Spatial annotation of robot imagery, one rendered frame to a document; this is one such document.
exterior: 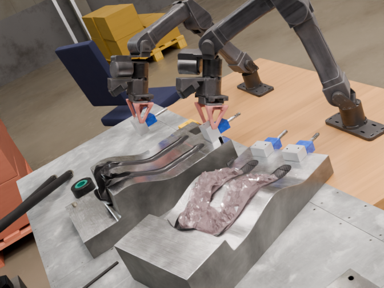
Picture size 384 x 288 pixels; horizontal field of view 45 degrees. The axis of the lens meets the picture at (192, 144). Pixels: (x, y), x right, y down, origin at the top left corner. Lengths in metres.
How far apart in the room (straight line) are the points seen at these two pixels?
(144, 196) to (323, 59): 0.60
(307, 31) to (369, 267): 0.62
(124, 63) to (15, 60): 8.42
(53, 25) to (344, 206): 9.07
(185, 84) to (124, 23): 4.81
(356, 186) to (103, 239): 0.66
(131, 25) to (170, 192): 4.92
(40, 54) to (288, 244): 9.10
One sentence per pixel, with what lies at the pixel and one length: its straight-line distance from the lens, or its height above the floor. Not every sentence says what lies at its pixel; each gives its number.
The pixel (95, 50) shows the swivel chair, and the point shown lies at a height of 0.99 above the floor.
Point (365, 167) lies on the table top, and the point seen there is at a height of 0.80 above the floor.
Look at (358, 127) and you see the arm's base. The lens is 1.37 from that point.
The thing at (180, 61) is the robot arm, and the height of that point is 1.13.
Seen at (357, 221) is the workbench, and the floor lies 0.80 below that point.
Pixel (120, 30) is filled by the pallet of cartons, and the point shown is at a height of 0.57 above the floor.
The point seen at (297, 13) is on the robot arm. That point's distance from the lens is 1.24.
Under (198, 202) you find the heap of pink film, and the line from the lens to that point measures 1.12.
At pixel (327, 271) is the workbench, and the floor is 0.80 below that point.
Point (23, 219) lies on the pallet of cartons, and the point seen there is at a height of 0.20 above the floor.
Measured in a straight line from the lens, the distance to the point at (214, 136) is 1.38.
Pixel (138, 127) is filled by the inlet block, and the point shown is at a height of 0.94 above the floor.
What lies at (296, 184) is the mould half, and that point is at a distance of 1.11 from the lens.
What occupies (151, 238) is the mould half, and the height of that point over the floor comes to 0.91.
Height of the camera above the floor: 1.48
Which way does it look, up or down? 25 degrees down
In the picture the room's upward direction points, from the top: 24 degrees counter-clockwise
